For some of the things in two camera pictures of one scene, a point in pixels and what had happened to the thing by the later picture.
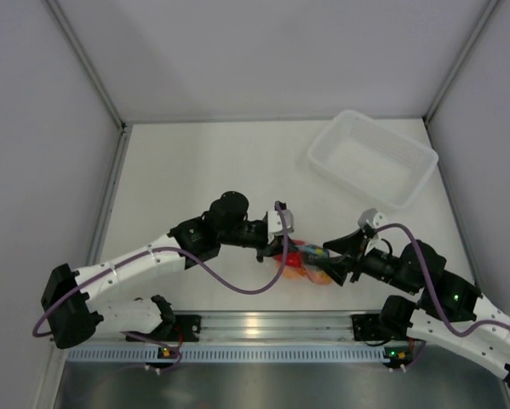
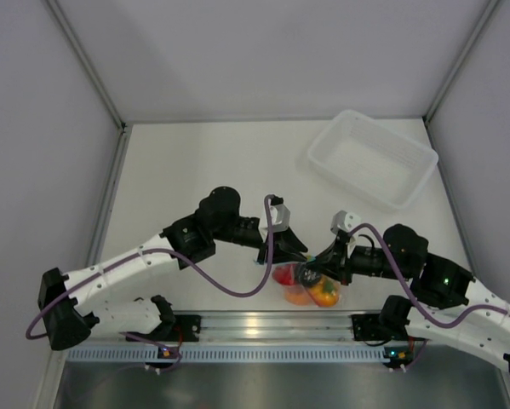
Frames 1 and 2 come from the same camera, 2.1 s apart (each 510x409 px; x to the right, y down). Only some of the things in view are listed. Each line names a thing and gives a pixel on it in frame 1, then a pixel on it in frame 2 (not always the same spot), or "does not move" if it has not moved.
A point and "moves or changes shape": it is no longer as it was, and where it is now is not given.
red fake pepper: [293, 259] moves or changes shape
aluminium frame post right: [460, 59] does not move
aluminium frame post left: [88, 65] does not move
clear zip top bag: [297, 262] moves or changes shape
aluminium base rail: [283, 325] does not move
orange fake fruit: [303, 272] to [297, 296]
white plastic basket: [383, 164] does not move
